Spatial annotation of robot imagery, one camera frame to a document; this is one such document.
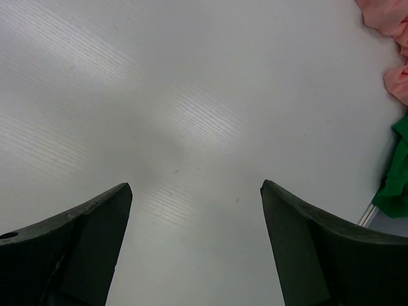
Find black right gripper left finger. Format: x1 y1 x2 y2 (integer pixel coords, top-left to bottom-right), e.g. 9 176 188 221
1 183 131 305

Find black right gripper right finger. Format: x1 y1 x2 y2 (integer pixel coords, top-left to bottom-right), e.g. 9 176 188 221
261 180 407 306

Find green crumpled t shirt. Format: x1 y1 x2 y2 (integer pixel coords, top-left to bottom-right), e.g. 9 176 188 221
372 116 407 218

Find pink crumpled t shirt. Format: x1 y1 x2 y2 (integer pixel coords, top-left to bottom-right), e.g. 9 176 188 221
355 0 408 105

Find aluminium right side rail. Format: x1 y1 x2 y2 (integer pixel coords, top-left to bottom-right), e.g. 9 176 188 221
358 203 378 228

